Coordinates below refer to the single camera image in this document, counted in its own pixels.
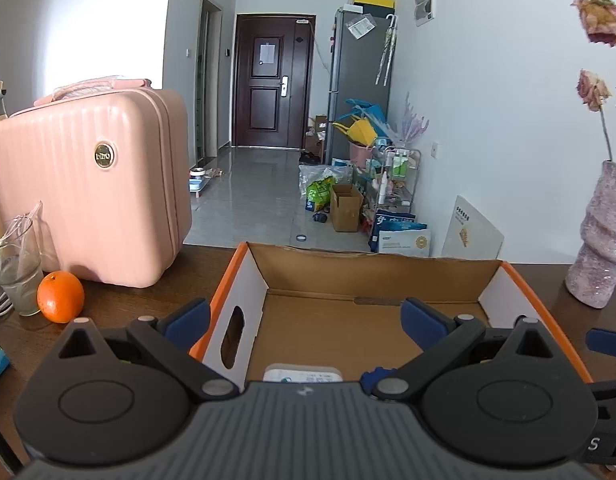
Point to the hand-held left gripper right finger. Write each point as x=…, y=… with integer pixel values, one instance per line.
x=422, y=322

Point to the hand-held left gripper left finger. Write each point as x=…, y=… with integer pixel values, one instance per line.
x=188, y=321

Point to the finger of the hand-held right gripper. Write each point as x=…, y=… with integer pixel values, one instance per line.
x=613, y=392
x=610, y=342

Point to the blue bottle cap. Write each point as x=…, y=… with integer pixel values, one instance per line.
x=375, y=377

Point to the red cardboard box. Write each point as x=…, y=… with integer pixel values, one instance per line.
x=338, y=330

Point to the white pill container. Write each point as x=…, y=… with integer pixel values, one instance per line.
x=303, y=374

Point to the blue white sack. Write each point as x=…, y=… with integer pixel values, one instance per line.
x=400, y=240

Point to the pink speckled vase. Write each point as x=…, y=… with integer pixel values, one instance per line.
x=600, y=245

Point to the white leaning board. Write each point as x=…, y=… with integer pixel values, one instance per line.
x=475, y=235

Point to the orange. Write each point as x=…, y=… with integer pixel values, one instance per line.
x=61, y=296

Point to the open brown floor carton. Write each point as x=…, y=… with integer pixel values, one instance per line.
x=345, y=210

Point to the pet feeder stand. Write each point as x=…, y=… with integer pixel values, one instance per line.
x=200, y=180

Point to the metal storage rack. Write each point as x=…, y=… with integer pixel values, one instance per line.
x=393, y=180

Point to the small dark floor object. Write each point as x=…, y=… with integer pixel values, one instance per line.
x=320, y=217

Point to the green printed bag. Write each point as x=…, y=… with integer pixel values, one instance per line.
x=319, y=195

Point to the pink suitcase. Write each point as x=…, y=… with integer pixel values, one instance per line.
x=88, y=185

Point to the glass cup with plastic bag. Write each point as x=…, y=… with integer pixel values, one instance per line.
x=18, y=270

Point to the pink bucket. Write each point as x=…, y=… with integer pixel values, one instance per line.
x=360, y=155

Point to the clear plastic bag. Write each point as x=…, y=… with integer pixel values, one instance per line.
x=313, y=172

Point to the dark shoes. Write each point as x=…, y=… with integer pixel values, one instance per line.
x=309, y=158

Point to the pale purple dried grass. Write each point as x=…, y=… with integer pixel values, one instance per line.
x=410, y=122

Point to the brown carton by door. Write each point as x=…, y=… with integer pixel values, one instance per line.
x=318, y=132

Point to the dark brown entrance door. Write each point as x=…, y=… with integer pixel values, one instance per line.
x=273, y=85

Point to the grey refrigerator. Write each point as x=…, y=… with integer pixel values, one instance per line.
x=358, y=70

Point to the white folded umbrella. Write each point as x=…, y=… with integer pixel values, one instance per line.
x=385, y=50

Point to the paper pouch on refrigerator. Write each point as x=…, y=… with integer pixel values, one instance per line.
x=360, y=27

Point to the yellow black box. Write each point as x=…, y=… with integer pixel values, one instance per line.
x=373, y=1

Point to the bunch of dried pink roses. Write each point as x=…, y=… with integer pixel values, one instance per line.
x=600, y=15

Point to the white wall socket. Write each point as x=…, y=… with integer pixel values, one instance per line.
x=437, y=149

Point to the blue folded frame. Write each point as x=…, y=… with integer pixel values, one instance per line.
x=368, y=110

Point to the white wall panel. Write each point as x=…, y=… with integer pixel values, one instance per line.
x=425, y=0

